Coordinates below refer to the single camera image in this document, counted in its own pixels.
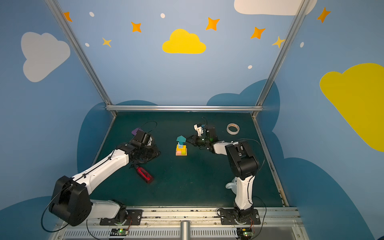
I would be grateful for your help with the left circuit board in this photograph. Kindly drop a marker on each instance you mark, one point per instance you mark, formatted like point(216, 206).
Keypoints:
point(119, 232)

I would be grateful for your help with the grey camera pole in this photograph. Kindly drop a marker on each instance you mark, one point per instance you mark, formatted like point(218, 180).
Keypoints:
point(185, 231)

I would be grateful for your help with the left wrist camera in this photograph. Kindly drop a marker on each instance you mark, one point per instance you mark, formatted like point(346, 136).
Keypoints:
point(141, 139)

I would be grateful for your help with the teal house-shaped block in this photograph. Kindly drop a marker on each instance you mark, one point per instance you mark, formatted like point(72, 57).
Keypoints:
point(181, 139)

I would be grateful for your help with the right circuit board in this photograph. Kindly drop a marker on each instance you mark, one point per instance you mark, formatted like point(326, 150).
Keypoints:
point(244, 233)

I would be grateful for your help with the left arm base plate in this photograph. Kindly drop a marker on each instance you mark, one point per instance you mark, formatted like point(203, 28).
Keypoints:
point(133, 217)

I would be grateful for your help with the aluminium cage frame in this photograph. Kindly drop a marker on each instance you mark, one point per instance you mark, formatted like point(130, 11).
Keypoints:
point(57, 12)

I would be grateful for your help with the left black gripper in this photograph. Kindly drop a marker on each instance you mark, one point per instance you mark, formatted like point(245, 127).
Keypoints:
point(147, 152)

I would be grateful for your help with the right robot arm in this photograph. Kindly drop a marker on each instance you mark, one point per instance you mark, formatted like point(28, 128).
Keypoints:
point(243, 164)

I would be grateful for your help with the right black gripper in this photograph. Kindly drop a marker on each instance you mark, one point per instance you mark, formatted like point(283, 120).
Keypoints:
point(197, 140)

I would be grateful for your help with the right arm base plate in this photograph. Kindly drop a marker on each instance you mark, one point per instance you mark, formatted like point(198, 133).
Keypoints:
point(228, 217)

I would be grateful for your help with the aluminium front rail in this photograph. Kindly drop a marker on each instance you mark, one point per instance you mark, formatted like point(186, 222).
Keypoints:
point(164, 223)

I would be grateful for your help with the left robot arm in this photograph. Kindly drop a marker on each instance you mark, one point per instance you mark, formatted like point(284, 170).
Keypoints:
point(71, 199)

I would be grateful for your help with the light blue mug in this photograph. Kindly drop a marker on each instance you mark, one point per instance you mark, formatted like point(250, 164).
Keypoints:
point(232, 186)

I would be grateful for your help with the tan wood block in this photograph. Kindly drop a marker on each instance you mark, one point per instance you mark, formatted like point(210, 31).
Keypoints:
point(181, 155)

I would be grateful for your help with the white tape roll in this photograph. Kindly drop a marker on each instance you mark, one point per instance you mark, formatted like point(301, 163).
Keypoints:
point(233, 129)

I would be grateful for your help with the circuit board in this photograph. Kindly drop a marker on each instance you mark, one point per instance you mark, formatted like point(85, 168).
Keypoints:
point(119, 232)
point(244, 233)

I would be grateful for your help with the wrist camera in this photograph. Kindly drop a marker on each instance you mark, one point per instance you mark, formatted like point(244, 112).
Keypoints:
point(205, 131)
point(141, 139)

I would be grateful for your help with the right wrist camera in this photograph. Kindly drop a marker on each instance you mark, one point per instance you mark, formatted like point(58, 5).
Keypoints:
point(205, 131)

